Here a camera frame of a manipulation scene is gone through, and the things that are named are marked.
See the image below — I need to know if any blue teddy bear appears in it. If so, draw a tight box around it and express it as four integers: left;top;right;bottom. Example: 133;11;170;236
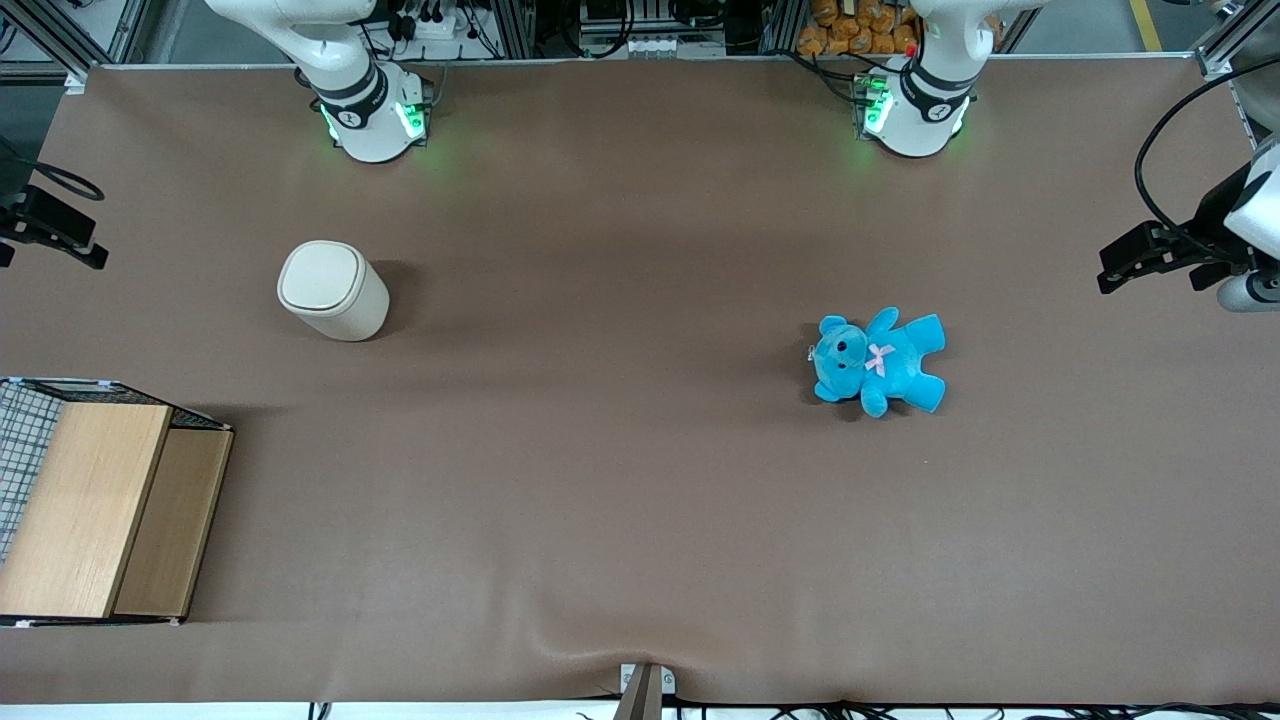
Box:
812;307;947;419

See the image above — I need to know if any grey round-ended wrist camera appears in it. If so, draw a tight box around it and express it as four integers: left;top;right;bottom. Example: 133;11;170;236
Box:
1217;268;1280;313

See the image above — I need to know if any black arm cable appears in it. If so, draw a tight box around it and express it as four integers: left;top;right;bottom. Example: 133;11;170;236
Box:
1135;55;1280;251
0;135;106;202

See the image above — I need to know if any metal clamp bracket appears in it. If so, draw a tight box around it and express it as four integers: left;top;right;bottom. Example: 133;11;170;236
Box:
613;662;677;720

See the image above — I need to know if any black cable bundle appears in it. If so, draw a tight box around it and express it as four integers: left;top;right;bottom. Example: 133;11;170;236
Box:
575;699;1280;720

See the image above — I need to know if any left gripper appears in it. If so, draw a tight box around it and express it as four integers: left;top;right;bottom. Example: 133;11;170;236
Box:
1097;150;1280;295

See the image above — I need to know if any orange plush toy pile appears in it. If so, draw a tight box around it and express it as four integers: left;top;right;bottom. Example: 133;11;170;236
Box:
797;0;923;57

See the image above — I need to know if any aluminium frame post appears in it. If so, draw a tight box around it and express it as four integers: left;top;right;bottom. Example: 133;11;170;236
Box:
1180;0;1280;79
0;0;151;93

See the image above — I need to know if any brown table mat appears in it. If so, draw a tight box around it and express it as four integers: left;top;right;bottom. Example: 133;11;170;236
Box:
0;58;1280;707

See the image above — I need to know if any white power strip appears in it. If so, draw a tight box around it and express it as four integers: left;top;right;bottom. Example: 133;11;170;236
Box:
393;8;483;43

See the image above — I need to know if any cream trash can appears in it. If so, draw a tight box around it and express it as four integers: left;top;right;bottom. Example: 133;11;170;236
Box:
277;240;391;343

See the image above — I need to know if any white terminal block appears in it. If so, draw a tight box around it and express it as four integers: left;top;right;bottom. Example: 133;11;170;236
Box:
585;34;727;57

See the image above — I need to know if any wooden shelf with wire basket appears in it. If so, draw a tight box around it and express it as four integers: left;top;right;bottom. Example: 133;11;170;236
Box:
0;377;236;629

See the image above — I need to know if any light wooden board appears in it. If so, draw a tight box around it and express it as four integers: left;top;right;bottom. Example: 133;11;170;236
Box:
0;403;174;619

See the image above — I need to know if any dark wooden board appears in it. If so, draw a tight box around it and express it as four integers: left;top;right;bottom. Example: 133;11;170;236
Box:
113;428;234;618

